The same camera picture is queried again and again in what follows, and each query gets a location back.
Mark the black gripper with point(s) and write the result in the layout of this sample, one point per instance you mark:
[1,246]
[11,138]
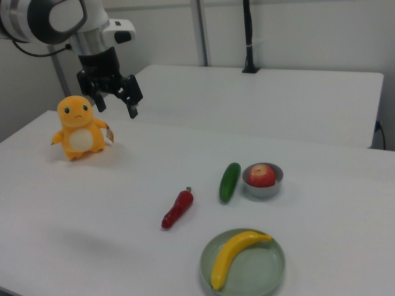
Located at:
[98,66]

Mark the red chili pepper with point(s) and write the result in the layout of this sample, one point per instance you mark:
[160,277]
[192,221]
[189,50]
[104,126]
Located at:
[177,209]

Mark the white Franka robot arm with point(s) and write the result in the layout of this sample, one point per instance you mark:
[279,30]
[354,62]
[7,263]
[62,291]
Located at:
[92,12]

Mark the pale green plastic plate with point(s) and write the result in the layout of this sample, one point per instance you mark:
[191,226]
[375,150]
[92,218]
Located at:
[256,271]

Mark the orange plush dinosaur toy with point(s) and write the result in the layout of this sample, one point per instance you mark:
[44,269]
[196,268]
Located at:
[77,129]

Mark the green cucumber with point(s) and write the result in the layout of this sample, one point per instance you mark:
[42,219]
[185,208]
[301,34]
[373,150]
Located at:
[230,182]

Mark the red apple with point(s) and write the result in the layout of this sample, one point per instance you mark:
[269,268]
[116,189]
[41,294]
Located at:
[260,177]

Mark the small metal bowl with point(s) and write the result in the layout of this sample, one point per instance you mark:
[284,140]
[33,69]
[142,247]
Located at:
[262,192]

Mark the yellow banana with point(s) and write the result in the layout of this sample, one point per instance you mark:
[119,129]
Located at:
[228,253]

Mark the grey partition frame post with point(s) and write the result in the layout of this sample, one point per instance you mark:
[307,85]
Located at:
[60,77]
[200,31]

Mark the black camera pole white band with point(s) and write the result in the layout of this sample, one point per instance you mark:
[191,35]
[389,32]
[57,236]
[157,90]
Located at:
[249,31]

